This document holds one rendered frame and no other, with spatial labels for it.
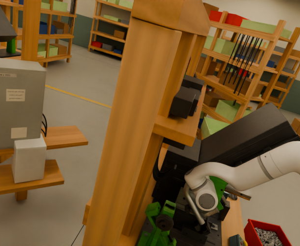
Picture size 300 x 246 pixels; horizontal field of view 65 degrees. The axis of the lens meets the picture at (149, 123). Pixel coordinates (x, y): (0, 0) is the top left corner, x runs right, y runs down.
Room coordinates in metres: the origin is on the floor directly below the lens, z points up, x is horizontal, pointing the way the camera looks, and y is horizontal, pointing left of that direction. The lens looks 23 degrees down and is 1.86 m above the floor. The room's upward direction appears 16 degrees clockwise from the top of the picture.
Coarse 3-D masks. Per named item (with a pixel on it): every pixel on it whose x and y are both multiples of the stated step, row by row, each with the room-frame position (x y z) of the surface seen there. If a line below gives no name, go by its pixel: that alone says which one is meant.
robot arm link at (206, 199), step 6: (204, 186) 0.78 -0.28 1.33; (210, 186) 0.79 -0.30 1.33; (198, 192) 0.75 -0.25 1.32; (204, 192) 0.74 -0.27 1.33; (210, 192) 0.74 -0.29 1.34; (198, 198) 0.73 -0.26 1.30; (204, 198) 0.73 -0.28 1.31; (210, 198) 0.73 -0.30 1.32; (216, 198) 0.73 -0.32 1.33; (198, 204) 0.73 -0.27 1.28; (204, 204) 0.73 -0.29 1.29; (210, 204) 0.72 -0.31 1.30; (216, 204) 0.73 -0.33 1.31; (204, 210) 0.72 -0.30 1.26; (210, 210) 0.72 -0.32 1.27
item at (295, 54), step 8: (224, 32) 9.39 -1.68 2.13; (264, 48) 9.22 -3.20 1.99; (280, 48) 9.24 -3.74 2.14; (256, 56) 9.69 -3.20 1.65; (296, 56) 9.23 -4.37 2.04; (272, 64) 9.27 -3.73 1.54; (296, 64) 9.56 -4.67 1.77; (240, 72) 9.34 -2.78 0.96; (248, 72) 9.69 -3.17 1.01; (288, 72) 9.19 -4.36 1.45; (296, 72) 9.13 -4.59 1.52; (288, 80) 9.56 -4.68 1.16; (280, 88) 9.16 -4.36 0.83; (288, 88) 9.13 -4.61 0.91; (272, 96) 9.38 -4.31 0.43; (280, 96) 9.56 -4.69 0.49; (280, 104) 9.13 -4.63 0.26
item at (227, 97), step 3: (216, 93) 7.70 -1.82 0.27; (219, 93) 7.61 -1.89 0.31; (222, 93) 7.50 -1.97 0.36; (222, 96) 7.54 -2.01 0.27; (225, 96) 7.61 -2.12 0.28; (228, 96) 7.69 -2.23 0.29; (228, 99) 7.73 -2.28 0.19; (231, 99) 7.81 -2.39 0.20; (234, 99) 7.89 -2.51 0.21; (240, 102) 8.01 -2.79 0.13; (249, 108) 7.78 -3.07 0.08
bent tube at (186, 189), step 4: (184, 188) 1.01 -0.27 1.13; (188, 188) 1.01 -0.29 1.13; (184, 192) 1.01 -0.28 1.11; (188, 192) 1.01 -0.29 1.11; (184, 196) 1.00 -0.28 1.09; (188, 196) 1.00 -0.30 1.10; (188, 200) 0.99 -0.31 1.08; (192, 200) 1.00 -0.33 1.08; (188, 204) 0.99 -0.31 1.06; (192, 204) 0.99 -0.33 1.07; (192, 208) 0.98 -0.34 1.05; (196, 208) 0.98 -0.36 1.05; (196, 212) 0.97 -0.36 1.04; (196, 216) 0.96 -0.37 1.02; (200, 216) 0.97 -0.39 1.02; (200, 220) 0.96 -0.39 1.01; (200, 224) 0.95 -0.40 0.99
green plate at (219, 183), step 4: (212, 176) 1.05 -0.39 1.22; (212, 180) 1.05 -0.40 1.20; (216, 180) 1.04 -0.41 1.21; (220, 180) 1.04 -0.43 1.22; (216, 184) 1.04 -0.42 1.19; (220, 184) 1.04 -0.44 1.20; (224, 184) 1.04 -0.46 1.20; (216, 188) 1.03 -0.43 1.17; (220, 188) 1.03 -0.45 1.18; (224, 188) 1.03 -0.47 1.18; (216, 192) 1.03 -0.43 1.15; (220, 192) 1.02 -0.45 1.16; (220, 196) 1.02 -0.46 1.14
